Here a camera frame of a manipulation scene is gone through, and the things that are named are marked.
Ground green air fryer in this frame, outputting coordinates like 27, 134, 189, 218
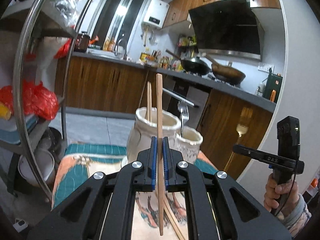
263, 74, 283, 103

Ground red hanging plastic bag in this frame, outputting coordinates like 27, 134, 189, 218
54, 38, 71, 59

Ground brown wok with handle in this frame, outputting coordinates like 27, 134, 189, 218
201, 53, 246, 86

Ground black wok with lid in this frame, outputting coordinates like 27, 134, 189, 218
165, 49, 212, 76

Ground kitchen window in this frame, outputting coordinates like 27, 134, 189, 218
92, 0, 145, 51

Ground wall power socket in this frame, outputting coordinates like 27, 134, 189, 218
258, 62, 274, 73

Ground silver metal fork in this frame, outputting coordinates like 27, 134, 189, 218
177, 102, 189, 137

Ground clear crumpled plastic bag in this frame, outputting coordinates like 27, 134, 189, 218
53, 0, 81, 27

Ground built-in steel oven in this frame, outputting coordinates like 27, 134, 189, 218
163, 75, 210, 129

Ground person's right hand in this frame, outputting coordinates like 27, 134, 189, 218
264, 174, 299, 217

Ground person's right forearm sleeve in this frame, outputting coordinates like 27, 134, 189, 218
277, 194, 312, 237

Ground yellow oil bottle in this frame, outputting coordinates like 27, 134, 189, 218
139, 47, 151, 64

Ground white water heater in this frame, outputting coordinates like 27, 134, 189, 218
143, 0, 170, 29

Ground wooden chopstick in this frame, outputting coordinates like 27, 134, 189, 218
146, 81, 151, 121
162, 193, 188, 240
156, 74, 164, 236
147, 82, 152, 122

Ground black range hood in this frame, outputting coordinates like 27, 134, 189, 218
189, 0, 264, 61

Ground red plastic bag on shelf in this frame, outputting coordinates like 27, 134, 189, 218
1, 80, 59, 120

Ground dark red rice cooker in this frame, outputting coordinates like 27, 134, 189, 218
74, 31, 91, 53

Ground kitchen faucet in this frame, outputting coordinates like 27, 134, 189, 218
114, 38, 127, 61

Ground white floral ceramic utensil holder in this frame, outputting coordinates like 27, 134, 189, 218
121, 106, 203, 170

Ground patterned teal beige table mat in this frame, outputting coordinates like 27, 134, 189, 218
37, 138, 219, 239

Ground stainless steel shelf rack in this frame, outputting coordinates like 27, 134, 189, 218
0, 0, 101, 203

